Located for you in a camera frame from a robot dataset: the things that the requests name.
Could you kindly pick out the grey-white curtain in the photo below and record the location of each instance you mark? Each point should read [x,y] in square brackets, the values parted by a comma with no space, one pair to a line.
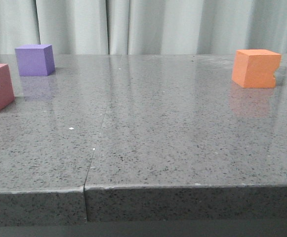
[144,26]

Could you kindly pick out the orange foam cube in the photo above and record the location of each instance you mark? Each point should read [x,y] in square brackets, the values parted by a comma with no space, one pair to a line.
[255,68]

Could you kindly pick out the purple foam cube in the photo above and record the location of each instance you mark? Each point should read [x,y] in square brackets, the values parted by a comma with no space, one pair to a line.
[35,60]

